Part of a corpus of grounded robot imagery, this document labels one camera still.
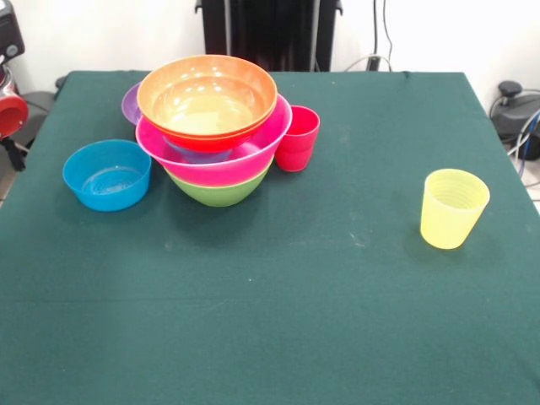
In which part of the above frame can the yellow cup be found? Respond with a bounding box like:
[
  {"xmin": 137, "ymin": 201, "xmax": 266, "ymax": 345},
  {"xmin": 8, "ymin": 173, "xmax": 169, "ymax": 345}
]
[{"xmin": 419, "ymin": 168, "xmax": 491, "ymax": 250}]

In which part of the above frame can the purple bowl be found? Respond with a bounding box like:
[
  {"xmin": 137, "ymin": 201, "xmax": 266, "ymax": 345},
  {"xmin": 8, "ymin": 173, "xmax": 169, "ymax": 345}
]
[{"xmin": 121, "ymin": 82, "xmax": 143, "ymax": 127}]

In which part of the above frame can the black pedestal foot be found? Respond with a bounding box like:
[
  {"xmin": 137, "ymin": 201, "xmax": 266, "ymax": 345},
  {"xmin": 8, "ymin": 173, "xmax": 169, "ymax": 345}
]
[
  {"xmin": 23, "ymin": 89, "xmax": 58, "ymax": 143},
  {"xmin": 488, "ymin": 80, "xmax": 540, "ymax": 143}
]

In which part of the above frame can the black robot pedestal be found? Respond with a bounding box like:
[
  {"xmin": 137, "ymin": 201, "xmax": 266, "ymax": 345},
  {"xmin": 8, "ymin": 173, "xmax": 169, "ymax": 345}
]
[{"xmin": 194, "ymin": 0, "xmax": 343, "ymax": 73}]

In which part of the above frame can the small cyan bowl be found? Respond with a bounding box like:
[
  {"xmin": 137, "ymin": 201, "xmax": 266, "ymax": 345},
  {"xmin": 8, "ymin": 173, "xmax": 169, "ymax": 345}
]
[{"xmin": 163, "ymin": 137, "xmax": 233, "ymax": 165}]

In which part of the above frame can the red cup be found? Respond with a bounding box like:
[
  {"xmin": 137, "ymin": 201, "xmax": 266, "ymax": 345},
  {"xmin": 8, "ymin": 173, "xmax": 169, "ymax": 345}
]
[{"xmin": 274, "ymin": 105, "xmax": 321, "ymax": 173}]

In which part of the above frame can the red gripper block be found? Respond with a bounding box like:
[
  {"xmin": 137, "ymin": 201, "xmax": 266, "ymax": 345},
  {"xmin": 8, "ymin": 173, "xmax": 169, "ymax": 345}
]
[{"xmin": 0, "ymin": 93, "xmax": 30, "ymax": 172}]

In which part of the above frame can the white cable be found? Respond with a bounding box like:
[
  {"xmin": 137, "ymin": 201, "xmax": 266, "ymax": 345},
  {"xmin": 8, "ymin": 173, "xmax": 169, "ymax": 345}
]
[{"xmin": 343, "ymin": 0, "xmax": 396, "ymax": 73}]

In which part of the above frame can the dark green table cloth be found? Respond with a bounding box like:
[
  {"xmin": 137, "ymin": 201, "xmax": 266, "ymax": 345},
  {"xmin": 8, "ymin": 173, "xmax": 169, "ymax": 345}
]
[{"xmin": 0, "ymin": 69, "xmax": 540, "ymax": 405}]

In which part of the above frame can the orange bowl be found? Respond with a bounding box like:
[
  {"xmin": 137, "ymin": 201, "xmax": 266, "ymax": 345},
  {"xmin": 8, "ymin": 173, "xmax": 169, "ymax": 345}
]
[
  {"xmin": 141, "ymin": 100, "xmax": 278, "ymax": 154},
  {"xmin": 136, "ymin": 54, "xmax": 278, "ymax": 139}
]

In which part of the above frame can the straight-sided blue bowl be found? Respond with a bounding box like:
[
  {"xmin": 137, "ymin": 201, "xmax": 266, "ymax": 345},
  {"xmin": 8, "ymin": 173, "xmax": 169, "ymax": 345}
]
[{"xmin": 62, "ymin": 138, "xmax": 153, "ymax": 213}]

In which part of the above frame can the tangle of cables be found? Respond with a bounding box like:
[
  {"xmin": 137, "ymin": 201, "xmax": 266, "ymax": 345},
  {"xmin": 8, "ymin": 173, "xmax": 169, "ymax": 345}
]
[{"xmin": 505, "ymin": 107, "xmax": 540, "ymax": 170}]

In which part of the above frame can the green bowl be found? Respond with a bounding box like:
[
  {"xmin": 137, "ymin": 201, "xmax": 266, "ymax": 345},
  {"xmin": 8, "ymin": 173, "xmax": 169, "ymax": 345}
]
[{"xmin": 164, "ymin": 162, "xmax": 275, "ymax": 208}]

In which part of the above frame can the large magenta bowl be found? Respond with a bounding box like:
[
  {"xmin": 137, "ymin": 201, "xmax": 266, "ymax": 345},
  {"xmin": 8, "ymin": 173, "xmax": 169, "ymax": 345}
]
[{"xmin": 134, "ymin": 94, "xmax": 294, "ymax": 187}]

